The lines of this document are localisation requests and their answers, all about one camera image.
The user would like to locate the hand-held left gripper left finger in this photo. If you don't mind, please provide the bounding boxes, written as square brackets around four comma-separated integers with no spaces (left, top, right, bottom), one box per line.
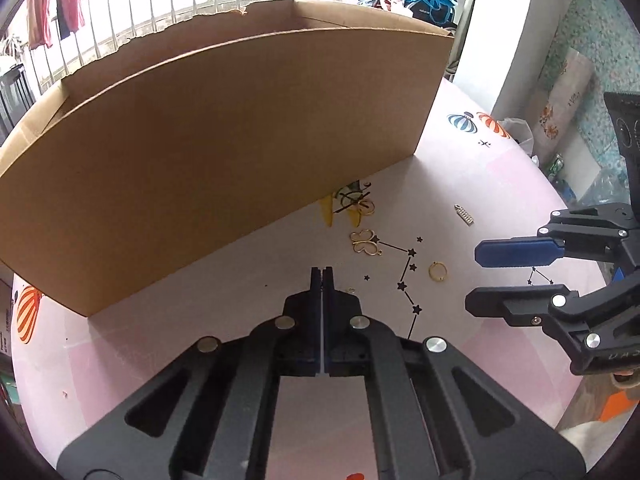
[57,266,323,480]

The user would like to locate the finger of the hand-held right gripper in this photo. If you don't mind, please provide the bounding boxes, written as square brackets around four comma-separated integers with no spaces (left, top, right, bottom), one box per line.
[474,202,635,268]
[465,270,640,376]

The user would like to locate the wheelchair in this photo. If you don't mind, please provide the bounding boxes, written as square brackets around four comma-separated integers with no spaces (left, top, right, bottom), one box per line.
[440,0,484,82]

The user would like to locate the large cardboard box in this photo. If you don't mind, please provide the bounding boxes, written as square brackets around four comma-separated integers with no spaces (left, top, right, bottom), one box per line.
[0,0,456,318]

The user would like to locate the printed cardboard box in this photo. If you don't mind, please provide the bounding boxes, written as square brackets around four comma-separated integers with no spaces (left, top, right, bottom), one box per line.
[0,275,16,358]

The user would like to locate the crumpled white plastic bag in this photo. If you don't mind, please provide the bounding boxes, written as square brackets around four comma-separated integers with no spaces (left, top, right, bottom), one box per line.
[500,117,536,157]

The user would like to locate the red hanging garment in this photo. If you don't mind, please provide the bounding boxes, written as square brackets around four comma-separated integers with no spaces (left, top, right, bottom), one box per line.
[25,0,86,51]

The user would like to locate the floral wall cloth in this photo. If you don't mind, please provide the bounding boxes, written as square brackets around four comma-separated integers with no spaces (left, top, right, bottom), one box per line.
[540,0,640,201]

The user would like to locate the metal balcony railing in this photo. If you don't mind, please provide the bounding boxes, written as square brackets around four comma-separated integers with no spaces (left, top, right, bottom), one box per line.
[0,0,386,126]

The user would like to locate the gold butterfly charm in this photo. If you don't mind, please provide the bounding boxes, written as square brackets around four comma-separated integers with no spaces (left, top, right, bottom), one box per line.
[350,229,384,256]

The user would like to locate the blue bag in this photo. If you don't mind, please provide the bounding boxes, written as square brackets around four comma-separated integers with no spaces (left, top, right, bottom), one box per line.
[404,0,458,26]

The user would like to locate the clear plastic bag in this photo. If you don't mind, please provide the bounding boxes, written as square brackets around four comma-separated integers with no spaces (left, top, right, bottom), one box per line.
[575,167,631,207]

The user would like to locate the rolled printed paper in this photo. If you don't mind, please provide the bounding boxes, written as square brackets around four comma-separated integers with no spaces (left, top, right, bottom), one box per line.
[532,47,596,157]

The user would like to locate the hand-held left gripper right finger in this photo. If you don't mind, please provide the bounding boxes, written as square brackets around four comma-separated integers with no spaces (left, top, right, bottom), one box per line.
[322,266,586,480]

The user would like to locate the grey cabinet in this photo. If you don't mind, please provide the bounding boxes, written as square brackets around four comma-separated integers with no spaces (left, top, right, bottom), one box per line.
[0,64,37,132]

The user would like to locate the dark hanging pants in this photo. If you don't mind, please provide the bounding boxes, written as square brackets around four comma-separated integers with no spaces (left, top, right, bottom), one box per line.
[52,0,74,41]

